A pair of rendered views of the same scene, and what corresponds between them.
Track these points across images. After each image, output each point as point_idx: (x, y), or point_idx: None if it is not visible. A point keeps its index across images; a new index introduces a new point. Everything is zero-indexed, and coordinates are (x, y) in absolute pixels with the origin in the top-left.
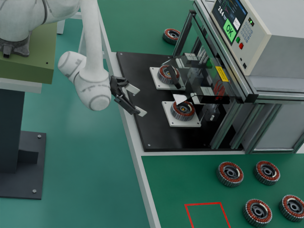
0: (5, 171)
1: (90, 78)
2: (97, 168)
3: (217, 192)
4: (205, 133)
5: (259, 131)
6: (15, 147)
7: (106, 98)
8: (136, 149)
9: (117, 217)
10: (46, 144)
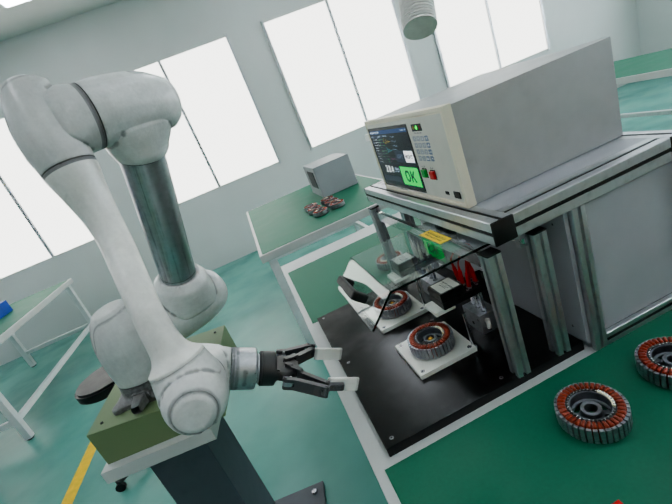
0: None
1: (158, 373)
2: None
3: (593, 476)
4: (492, 356)
5: (585, 289)
6: None
7: (198, 395)
8: (374, 459)
9: None
10: (327, 499)
